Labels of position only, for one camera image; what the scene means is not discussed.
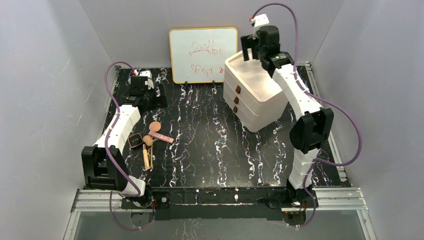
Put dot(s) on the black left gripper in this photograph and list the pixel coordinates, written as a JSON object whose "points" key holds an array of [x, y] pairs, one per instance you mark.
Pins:
{"points": [[159, 98]]}

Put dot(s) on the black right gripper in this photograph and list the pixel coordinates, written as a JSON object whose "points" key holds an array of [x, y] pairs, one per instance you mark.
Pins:
{"points": [[249, 41]]}

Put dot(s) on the round orange makeup sponge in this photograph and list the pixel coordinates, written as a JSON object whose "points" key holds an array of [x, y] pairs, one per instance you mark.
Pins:
{"points": [[155, 126]]}

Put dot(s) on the white drawer organizer box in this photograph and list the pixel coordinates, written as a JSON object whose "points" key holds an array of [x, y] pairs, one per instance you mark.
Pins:
{"points": [[255, 98]]}

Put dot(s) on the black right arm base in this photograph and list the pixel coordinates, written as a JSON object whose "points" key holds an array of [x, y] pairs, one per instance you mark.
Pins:
{"points": [[278, 198]]}

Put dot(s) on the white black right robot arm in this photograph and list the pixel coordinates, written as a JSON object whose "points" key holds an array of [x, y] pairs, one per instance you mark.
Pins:
{"points": [[313, 122]]}

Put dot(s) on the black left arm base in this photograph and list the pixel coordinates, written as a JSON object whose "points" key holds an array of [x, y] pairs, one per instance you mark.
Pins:
{"points": [[153, 199]]}

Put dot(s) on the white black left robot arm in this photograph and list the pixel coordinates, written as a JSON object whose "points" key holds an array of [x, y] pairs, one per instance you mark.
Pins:
{"points": [[104, 167]]}

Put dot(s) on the teardrop orange makeup sponge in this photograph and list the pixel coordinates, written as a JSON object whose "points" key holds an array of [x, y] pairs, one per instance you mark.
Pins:
{"points": [[147, 139]]}

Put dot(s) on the thin wooden makeup pencil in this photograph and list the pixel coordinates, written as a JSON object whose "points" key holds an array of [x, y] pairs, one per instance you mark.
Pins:
{"points": [[151, 156]]}

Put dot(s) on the black compact powder case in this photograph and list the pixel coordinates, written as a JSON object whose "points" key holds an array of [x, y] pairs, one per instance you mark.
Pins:
{"points": [[135, 140]]}

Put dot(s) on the yellow framed whiteboard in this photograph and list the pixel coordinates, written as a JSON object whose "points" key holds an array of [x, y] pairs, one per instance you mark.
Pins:
{"points": [[198, 54]]}

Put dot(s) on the pink lipstick box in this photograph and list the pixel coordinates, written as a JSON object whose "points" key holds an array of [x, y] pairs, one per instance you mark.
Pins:
{"points": [[161, 137]]}

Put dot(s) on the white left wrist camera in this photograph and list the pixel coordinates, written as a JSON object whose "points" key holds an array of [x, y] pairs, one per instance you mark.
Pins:
{"points": [[141, 80]]}

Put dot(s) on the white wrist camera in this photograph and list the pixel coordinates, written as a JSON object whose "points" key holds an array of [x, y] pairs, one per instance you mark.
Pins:
{"points": [[257, 22], [141, 80]]}

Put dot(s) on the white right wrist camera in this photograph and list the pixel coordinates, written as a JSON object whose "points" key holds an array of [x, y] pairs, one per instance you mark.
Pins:
{"points": [[257, 22]]}

